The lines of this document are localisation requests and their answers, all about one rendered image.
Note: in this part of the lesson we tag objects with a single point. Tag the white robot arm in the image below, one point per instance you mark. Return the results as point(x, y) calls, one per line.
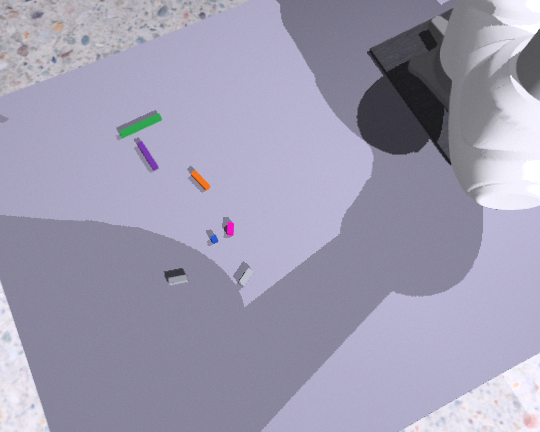
point(494, 107)

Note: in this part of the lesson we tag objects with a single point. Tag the purple rod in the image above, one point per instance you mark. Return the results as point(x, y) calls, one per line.
point(147, 155)

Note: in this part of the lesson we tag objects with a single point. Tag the green rod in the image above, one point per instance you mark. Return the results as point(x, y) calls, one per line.
point(141, 125)

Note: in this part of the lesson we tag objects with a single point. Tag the orange rod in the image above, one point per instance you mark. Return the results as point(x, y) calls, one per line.
point(200, 180)

